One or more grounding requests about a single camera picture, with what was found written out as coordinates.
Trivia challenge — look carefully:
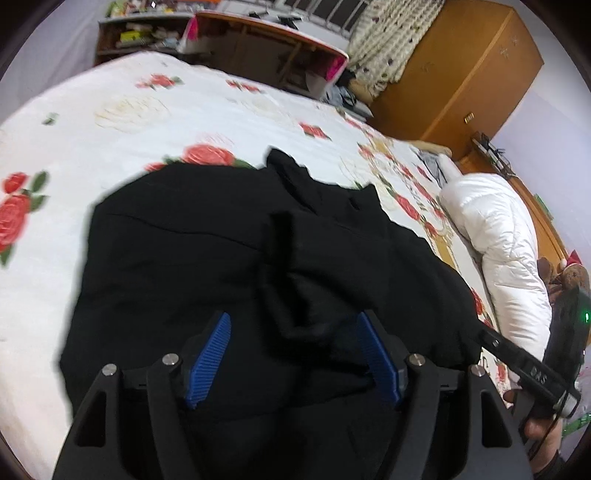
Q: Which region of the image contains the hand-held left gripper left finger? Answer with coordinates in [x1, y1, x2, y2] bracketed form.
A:
[52, 311, 232, 480]

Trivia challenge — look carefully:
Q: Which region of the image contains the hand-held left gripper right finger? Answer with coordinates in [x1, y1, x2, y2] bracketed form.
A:
[355, 310, 537, 480]

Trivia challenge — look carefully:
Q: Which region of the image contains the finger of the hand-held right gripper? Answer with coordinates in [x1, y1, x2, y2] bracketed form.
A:
[471, 323, 522, 371]

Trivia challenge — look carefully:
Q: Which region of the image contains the large black garment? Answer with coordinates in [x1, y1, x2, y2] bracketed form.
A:
[59, 148, 485, 480]

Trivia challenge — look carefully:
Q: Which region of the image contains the person's right forearm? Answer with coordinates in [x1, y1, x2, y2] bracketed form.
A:
[532, 451, 568, 480]

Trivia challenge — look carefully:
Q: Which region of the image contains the pile of clothes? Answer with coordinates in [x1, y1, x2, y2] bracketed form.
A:
[323, 78, 376, 121]

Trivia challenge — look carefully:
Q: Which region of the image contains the person's right hand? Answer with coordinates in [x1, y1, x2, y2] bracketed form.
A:
[503, 388, 567, 463]

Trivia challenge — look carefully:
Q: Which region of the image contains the brown teddy bear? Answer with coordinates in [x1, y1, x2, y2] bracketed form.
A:
[536, 249, 591, 306]

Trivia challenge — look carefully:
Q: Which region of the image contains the white puffy duvet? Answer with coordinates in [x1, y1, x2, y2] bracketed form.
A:
[438, 154, 553, 366]

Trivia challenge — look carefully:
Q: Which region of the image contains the wooden headboard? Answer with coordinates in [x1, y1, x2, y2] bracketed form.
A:
[456, 152, 572, 266]

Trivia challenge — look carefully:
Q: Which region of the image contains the grey checked garment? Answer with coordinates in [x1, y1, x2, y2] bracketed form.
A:
[412, 142, 455, 186]

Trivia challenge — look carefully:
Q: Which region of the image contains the bed with rose-print sheet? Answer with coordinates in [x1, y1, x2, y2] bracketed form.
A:
[0, 48, 557, 480]

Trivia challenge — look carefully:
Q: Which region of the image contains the wooden wardrobe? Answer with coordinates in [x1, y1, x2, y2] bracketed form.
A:
[369, 0, 546, 161]

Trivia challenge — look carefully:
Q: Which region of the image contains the wooden desk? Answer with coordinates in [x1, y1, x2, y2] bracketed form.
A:
[178, 11, 350, 101]

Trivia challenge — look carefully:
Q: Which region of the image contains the patterned curtain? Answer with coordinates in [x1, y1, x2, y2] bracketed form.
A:
[346, 0, 448, 100]

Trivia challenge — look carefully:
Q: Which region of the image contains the cluttered bookshelf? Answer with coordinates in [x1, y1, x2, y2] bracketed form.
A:
[95, 13, 195, 66]

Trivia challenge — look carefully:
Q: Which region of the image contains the pink bag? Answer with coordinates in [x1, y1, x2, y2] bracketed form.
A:
[178, 14, 200, 54]

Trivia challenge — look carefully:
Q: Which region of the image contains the dark wall shelf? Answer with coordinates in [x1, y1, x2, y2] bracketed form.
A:
[470, 131, 516, 177]

